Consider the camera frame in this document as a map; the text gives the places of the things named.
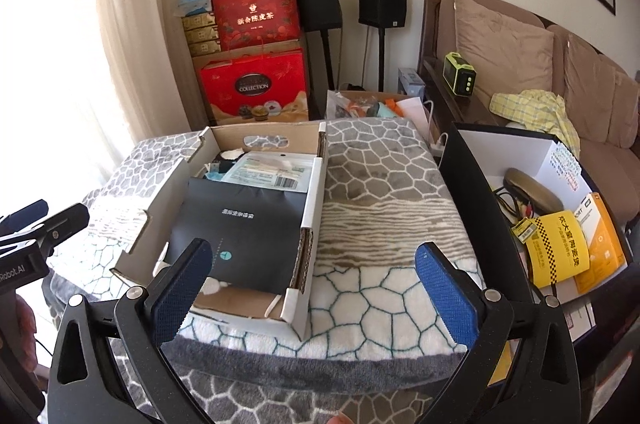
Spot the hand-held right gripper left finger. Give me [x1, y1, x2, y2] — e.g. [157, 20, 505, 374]
[46, 238, 213, 424]

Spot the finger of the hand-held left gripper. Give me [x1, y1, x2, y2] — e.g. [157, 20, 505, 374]
[0, 203, 91, 255]
[0, 199, 49, 231]

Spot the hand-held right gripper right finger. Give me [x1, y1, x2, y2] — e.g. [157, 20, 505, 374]
[415, 241, 581, 424]

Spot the black packet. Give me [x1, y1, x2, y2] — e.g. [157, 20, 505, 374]
[167, 176, 307, 295]

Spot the translucent plastic packet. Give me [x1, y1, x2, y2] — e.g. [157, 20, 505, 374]
[220, 151, 319, 195]

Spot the shallow cardboard tray box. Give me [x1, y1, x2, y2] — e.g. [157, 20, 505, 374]
[110, 120, 331, 339]

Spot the person's left hand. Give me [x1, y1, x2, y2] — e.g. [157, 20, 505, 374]
[10, 294, 40, 385]

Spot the patterned fleece blanket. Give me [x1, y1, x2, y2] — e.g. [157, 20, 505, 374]
[42, 119, 516, 424]

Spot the black storage box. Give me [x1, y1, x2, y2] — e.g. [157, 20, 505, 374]
[440, 122, 636, 305]

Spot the yellow packet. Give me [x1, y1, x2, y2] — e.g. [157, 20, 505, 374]
[530, 211, 589, 289]

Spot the olive glasses case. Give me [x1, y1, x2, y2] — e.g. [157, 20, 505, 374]
[502, 168, 566, 213]

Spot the orange box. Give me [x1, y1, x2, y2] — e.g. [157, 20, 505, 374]
[572, 193, 628, 295]

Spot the yellow checked cloth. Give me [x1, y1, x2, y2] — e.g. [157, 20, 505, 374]
[489, 90, 581, 159]

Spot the open cluttered cardboard box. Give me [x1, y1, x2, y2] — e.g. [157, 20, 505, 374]
[326, 90, 426, 123]

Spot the white curtain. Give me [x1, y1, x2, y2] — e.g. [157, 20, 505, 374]
[0, 0, 221, 215]

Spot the brown sofa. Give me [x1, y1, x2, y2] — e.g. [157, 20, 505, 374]
[417, 0, 640, 225]

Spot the blue and white box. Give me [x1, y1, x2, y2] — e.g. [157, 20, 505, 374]
[398, 68, 426, 99]

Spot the green clock radio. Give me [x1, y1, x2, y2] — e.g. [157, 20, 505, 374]
[443, 52, 478, 96]

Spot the gold box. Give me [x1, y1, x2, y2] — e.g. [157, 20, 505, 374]
[187, 40, 222, 57]
[181, 12, 217, 29]
[184, 26, 220, 43]

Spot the red gift box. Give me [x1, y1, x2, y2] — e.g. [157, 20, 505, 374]
[197, 48, 311, 125]

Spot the black speaker stand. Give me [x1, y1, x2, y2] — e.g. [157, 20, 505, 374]
[367, 25, 387, 92]
[306, 30, 337, 105]

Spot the tan sofa cushion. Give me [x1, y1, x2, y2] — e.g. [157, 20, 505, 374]
[452, 0, 555, 97]
[562, 32, 640, 149]

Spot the blue tissue box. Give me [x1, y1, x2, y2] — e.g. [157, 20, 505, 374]
[175, 0, 213, 17]

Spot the black speaker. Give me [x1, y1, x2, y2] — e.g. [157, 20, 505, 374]
[294, 0, 343, 32]
[358, 0, 407, 27]

